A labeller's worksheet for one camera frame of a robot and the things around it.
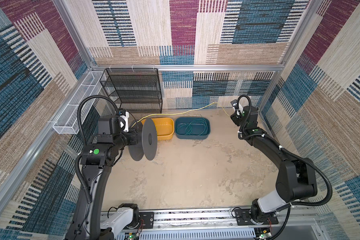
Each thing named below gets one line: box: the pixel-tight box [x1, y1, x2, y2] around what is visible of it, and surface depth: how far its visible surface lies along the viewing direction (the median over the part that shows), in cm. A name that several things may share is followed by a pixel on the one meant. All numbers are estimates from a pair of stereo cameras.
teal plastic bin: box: [175, 116, 211, 140], surface depth 107 cm
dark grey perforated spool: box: [128, 118, 158, 161], surface depth 66 cm
